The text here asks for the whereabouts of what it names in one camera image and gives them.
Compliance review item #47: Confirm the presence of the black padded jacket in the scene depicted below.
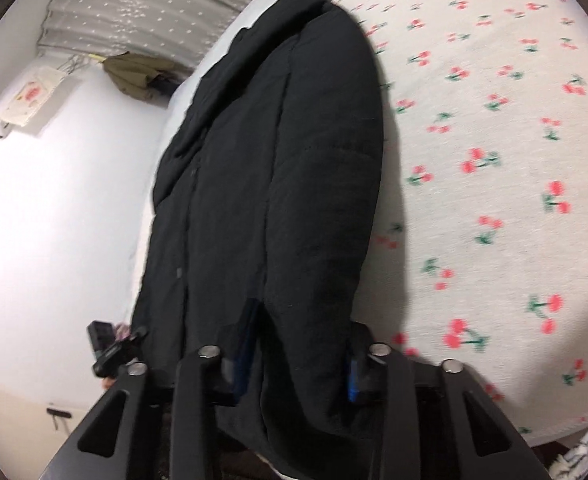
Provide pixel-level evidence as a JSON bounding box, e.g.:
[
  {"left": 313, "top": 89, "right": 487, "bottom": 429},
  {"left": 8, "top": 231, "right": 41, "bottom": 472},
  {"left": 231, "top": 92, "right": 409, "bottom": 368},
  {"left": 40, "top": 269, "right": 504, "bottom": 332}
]
[{"left": 128, "top": 0, "right": 407, "bottom": 480}]

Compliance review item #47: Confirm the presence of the wall air conditioner with cover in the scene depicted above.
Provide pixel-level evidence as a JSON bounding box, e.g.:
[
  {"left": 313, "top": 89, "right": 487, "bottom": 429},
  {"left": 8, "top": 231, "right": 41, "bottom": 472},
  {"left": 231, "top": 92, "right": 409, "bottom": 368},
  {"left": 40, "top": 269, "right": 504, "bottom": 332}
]
[{"left": 0, "top": 67, "right": 67, "bottom": 138}]

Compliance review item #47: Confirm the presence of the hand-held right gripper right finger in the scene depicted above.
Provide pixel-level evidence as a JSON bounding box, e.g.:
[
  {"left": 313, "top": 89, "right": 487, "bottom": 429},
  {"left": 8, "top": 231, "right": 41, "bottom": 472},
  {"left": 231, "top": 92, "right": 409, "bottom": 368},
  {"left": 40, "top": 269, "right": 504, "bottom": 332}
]
[{"left": 346, "top": 322, "right": 550, "bottom": 480}]

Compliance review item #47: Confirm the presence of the small black floor object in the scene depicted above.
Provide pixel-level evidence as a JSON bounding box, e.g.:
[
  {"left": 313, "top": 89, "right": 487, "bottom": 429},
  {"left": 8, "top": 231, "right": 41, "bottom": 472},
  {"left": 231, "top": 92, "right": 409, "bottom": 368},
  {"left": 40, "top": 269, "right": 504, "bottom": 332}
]
[{"left": 46, "top": 406, "right": 72, "bottom": 431}]

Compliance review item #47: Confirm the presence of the cherry print bed sheet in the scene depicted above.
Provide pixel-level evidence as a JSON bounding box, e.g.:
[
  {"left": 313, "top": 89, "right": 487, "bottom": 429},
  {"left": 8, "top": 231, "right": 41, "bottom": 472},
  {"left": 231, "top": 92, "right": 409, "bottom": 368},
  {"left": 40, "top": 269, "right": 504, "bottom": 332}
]
[{"left": 319, "top": 0, "right": 588, "bottom": 448}]

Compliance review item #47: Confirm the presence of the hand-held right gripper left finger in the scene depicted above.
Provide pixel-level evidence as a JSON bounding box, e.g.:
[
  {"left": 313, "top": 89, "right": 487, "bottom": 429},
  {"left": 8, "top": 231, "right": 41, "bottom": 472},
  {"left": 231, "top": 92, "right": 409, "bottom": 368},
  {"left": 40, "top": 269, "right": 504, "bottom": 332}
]
[{"left": 44, "top": 300, "right": 259, "bottom": 480}]

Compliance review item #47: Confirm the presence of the grey star print curtain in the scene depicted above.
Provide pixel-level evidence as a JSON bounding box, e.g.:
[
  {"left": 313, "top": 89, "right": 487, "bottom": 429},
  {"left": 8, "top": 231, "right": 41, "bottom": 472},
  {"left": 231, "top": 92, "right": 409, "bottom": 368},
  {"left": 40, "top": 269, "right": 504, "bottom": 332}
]
[{"left": 36, "top": 0, "right": 325, "bottom": 68}]

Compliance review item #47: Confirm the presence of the olive green hanging jacket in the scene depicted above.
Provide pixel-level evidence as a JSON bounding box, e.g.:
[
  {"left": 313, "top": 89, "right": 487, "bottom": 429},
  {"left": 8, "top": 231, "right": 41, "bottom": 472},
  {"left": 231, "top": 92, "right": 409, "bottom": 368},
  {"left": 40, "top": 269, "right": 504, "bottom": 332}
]
[{"left": 101, "top": 52, "right": 192, "bottom": 98}]

